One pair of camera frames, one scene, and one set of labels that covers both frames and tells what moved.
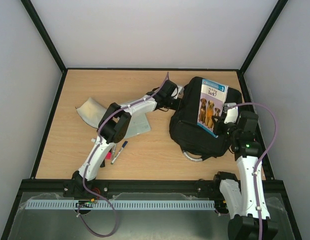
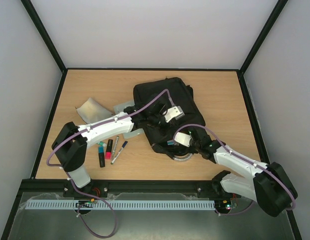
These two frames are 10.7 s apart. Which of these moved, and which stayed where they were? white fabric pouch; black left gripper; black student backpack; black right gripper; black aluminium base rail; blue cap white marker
Moved: black left gripper; black student backpack; black right gripper
Stayed: black aluminium base rail; white fabric pouch; blue cap white marker
